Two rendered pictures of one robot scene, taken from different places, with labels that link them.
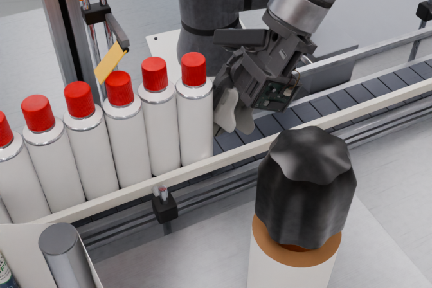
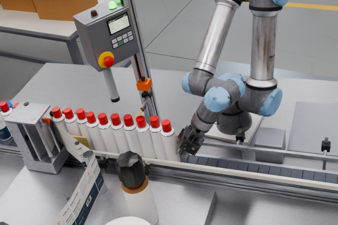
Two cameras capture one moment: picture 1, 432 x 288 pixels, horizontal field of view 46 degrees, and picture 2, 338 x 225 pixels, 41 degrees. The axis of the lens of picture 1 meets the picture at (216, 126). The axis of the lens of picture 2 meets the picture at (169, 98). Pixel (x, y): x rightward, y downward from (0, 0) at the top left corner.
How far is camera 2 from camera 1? 1.14 m
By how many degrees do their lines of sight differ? 39
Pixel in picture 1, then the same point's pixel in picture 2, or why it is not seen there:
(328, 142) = (133, 158)
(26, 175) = (108, 136)
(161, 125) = (154, 140)
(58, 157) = (117, 135)
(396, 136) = (269, 197)
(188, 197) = (161, 172)
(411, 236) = not seen: outside the picture
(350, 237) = (191, 214)
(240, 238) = (159, 192)
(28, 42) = (176, 87)
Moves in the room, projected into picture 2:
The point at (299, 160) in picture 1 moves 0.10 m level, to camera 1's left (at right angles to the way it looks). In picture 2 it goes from (122, 158) to (101, 144)
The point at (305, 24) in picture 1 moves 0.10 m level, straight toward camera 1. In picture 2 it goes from (197, 125) to (173, 140)
